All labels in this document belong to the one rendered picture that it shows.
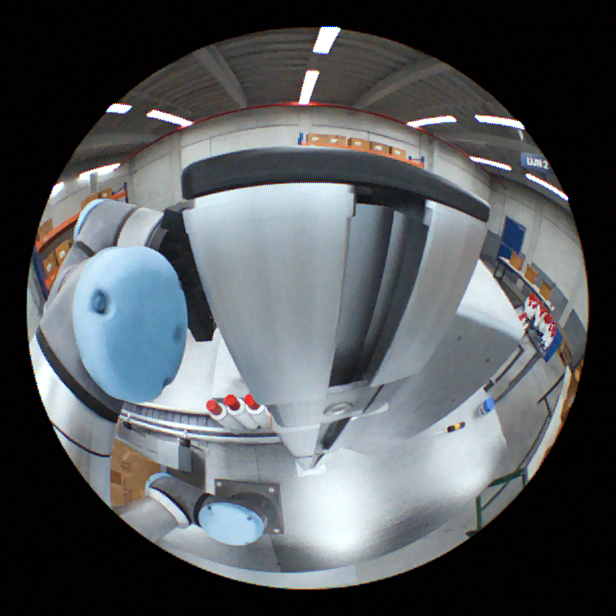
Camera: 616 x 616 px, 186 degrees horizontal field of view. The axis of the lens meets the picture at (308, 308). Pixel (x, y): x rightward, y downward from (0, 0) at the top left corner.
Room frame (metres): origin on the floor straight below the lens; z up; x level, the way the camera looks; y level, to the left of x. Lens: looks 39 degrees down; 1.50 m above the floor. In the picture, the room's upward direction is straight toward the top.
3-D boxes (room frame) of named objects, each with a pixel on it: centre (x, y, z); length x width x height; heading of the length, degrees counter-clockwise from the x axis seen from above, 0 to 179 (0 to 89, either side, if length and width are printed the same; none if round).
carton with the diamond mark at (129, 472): (-0.24, 0.67, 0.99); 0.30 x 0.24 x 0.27; 95
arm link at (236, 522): (-0.16, 0.16, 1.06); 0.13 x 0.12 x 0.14; 87
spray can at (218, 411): (0.14, 0.23, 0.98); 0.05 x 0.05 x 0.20
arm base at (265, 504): (-0.16, 0.15, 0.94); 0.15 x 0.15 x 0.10
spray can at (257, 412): (0.17, 0.13, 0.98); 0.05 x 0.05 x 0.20
